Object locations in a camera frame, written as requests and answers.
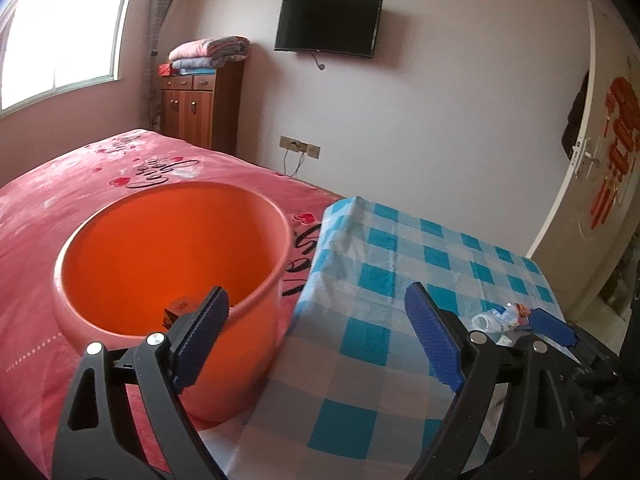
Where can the pink floral bedspread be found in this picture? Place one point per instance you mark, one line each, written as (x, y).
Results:
(42, 209)

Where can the window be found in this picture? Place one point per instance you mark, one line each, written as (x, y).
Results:
(49, 47)

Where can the blue white checkered cloth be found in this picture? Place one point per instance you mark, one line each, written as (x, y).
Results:
(351, 394)

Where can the black wall television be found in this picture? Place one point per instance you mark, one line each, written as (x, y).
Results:
(344, 27)

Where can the red chinese knot decoration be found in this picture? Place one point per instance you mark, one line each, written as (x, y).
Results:
(621, 141)

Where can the white door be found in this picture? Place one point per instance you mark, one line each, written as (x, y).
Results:
(575, 259)

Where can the wall power outlet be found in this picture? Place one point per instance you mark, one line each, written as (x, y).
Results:
(296, 146)

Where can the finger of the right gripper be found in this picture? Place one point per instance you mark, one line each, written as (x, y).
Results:
(544, 323)

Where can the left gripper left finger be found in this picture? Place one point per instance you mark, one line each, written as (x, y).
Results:
(97, 437)

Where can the grey plaid curtain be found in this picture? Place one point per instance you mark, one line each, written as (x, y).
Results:
(158, 11)

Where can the silver door handle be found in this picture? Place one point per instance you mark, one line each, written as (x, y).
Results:
(585, 158)

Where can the orange plastic bucket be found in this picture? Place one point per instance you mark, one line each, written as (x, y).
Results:
(117, 272)

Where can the wooden cabinet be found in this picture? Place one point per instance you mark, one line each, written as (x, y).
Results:
(203, 109)

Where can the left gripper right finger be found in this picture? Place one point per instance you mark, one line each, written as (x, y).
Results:
(472, 365)

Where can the folded pink blanket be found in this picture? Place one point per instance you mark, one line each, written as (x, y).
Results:
(204, 56)

